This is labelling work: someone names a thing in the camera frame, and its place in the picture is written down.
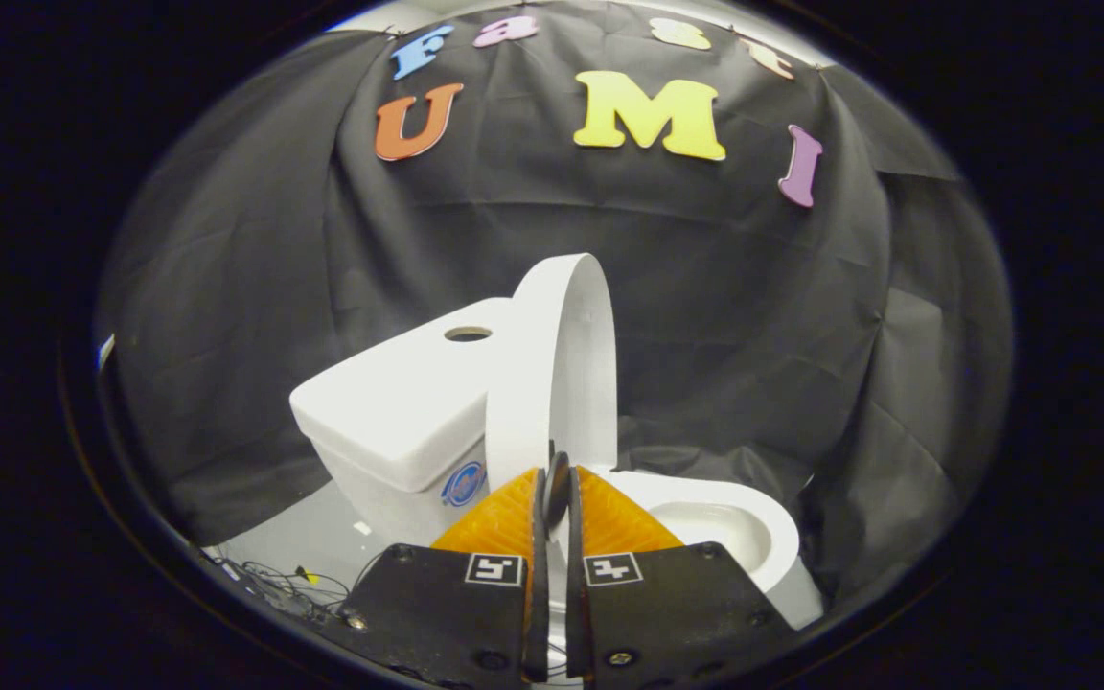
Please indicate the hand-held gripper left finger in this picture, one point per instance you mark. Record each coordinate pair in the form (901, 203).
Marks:
(539, 594)

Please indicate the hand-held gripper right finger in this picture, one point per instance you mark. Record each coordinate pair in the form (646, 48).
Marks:
(577, 594)

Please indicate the white toilet lid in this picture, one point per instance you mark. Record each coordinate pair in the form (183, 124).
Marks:
(533, 383)

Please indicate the white toilet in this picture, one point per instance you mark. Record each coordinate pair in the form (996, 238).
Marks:
(389, 402)

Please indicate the black backdrop cloth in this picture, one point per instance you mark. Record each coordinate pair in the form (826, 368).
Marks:
(705, 287)

